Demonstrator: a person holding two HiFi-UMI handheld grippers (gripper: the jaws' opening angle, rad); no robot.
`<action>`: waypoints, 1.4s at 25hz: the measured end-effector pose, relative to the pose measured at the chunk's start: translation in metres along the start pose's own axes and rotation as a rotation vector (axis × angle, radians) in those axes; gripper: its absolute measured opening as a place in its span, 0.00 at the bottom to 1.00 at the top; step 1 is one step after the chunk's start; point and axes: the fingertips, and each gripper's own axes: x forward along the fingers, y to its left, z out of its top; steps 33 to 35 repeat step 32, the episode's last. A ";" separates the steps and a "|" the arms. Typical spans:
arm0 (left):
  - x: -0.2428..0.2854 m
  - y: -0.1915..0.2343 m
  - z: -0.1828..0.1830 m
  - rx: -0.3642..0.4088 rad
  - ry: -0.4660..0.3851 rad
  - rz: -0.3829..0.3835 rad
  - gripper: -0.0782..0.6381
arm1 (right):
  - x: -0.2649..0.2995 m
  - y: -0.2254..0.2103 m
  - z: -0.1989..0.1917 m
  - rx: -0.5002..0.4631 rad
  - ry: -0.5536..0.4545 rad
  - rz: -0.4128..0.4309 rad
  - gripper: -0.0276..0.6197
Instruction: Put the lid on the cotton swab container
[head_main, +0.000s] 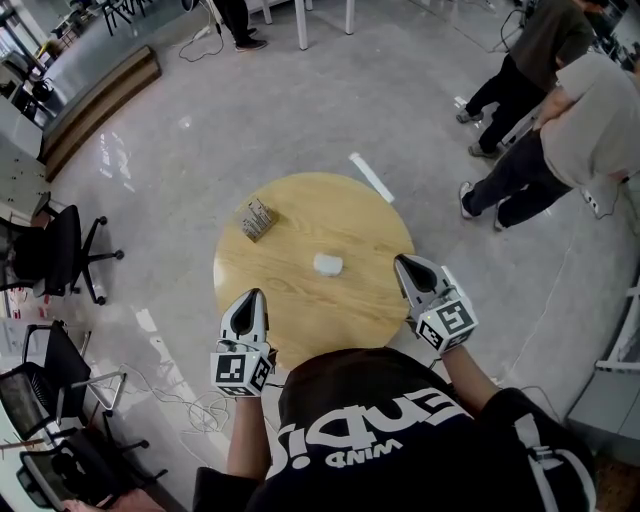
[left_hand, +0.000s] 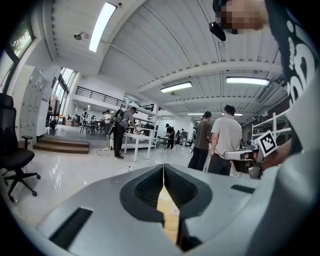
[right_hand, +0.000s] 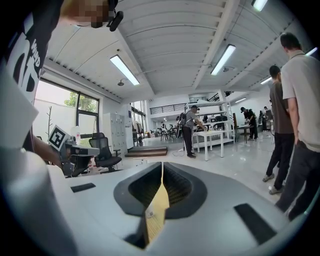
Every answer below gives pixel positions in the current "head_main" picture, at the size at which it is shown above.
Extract person's left forearm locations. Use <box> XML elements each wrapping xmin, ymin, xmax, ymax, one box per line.
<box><xmin>226</xmin><ymin>394</ymin><xmax>272</xmax><ymax>482</ymax></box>

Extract black and white floor cable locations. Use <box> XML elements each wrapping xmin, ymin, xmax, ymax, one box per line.
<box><xmin>177</xmin><ymin>18</ymin><xmax>225</xmax><ymax>65</ymax></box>

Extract person's black printed shirt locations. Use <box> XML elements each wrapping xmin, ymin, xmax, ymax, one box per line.
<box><xmin>192</xmin><ymin>347</ymin><xmax>601</xmax><ymax>512</ymax></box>

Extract white table legs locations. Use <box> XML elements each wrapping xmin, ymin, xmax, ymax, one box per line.
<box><xmin>259</xmin><ymin>0</ymin><xmax>357</xmax><ymax>52</ymax></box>

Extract person's right forearm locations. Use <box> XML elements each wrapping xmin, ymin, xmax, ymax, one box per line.
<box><xmin>438</xmin><ymin>343</ymin><xmax>502</xmax><ymax>417</ymax></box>

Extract white floor cable cover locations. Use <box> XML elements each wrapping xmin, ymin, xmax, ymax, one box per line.
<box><xmin>348</xmin><ymin>151</ymin><xmax>397</xmax><ymax>205</ymax></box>

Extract white floor cable bundle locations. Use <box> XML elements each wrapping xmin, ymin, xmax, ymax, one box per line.
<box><xmin>118</xmin><ymin>363</ymin><xmax>236</xmax><ymax>437</ymax></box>

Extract brown cotton swab container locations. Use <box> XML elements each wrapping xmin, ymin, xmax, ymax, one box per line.
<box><xmin>239</xmin><ymin>197</ymin><xmax>279</xmax><ymax>244</ymax></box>

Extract wooden floor platform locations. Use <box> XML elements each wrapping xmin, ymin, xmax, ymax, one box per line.
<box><xmin>41</xmin><ymin>44</ymin><xmax>163</xmax><ymax>183</ymax></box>

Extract white power strip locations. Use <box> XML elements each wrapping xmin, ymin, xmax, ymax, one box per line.
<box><xmin>579</xmin><ymin>185</ymin><xmax>602</xmax><ymax>215</ymax></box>

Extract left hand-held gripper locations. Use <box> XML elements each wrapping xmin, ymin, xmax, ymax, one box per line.
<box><xmin>209</xmin><ymin>288</ymin><xmax>276</xmax><ymax>399</ymax></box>

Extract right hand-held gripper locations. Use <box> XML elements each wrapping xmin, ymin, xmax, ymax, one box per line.
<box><xmin>393</xmin><ymin>254</ymin><xmax>479</xmax><ymax>355</ymax></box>

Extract white metal frame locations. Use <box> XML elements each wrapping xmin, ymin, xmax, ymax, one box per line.
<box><xmin>593</xmin><ymin>287</ymin><xmax>640</xmax><ymax>374</ymax></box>

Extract black mesh office chair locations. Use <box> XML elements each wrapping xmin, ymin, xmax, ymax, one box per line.
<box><xmin>0</xmin><ymin>319</ymin><xmax>170</xmax><ymax>512</ymax></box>

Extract grey shoulder strap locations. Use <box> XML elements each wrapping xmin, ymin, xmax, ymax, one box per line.
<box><xmin>513</xmin><ymin>413</ymin><xmax>597</xmax><ymax>512</ymax></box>

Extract grey cabinet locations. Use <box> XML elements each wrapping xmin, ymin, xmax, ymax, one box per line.
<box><xmin>566</xmin><ymin>368</ymin><xmax>640</xmax><ymax>467</ymax></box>

